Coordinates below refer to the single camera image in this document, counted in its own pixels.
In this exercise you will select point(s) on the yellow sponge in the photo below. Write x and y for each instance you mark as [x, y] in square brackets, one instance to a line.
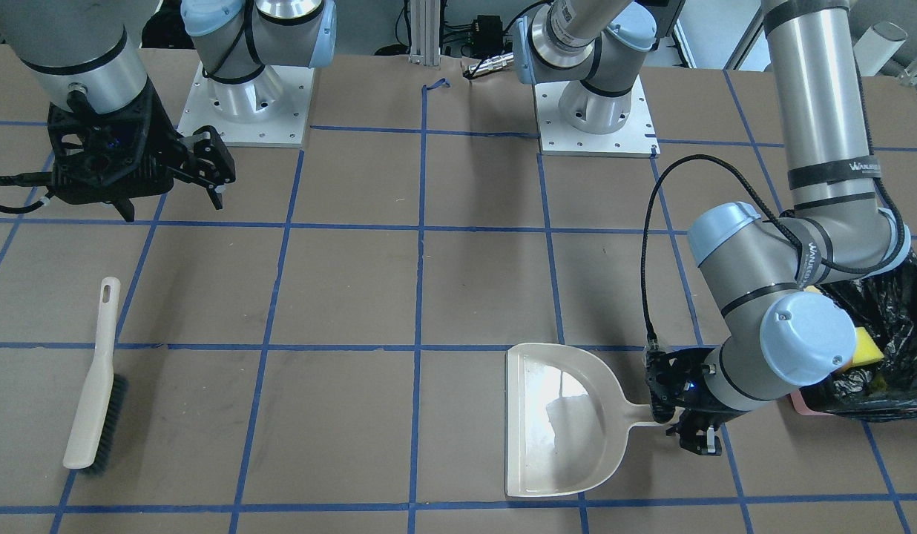
[867, 352]

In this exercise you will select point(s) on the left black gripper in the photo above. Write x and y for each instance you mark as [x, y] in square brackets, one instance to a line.
[700, 410]

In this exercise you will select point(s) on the beige plastic dustpan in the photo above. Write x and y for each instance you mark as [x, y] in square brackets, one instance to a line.
[570, 415]

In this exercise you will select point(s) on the beige hand brush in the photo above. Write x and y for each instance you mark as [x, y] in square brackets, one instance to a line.
[92, 434]

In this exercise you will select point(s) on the bin with black bag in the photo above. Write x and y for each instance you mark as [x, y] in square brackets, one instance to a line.
[880, 382]

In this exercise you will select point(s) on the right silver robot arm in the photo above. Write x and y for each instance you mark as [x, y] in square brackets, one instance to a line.
[82, 55]

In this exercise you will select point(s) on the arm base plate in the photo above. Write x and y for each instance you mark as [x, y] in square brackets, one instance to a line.
[576, 122]
[271, 110]

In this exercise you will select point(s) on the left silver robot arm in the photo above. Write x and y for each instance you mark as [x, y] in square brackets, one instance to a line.
[758, 265]

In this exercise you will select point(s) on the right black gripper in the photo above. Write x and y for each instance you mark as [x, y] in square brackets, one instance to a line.
[160, 127]

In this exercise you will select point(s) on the aluminium frame post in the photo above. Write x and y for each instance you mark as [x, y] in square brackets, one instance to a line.
[425, 32]

